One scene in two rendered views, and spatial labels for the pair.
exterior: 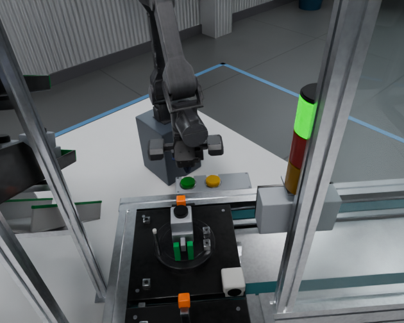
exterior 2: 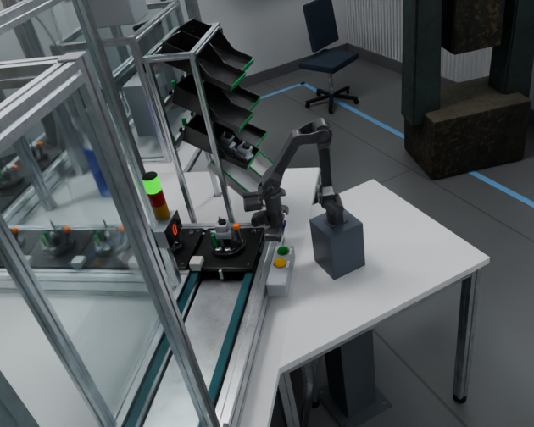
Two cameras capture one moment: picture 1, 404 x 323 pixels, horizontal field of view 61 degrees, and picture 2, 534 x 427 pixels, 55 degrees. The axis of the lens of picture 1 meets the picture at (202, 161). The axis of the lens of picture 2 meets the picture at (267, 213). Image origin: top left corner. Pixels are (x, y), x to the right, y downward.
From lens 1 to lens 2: 188 cm
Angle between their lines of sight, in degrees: 81
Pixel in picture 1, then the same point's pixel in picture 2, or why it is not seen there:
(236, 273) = (197, 260)
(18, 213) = (249, 173)
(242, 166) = (327, 307)
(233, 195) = (263, 274)
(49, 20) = not seen: outside the picture
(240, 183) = (273, 278)
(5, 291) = not seen: hidden behind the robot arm
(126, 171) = not seen: hidden behind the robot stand
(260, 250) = (221, 291)
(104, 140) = (387, 221)
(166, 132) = (313, 221)
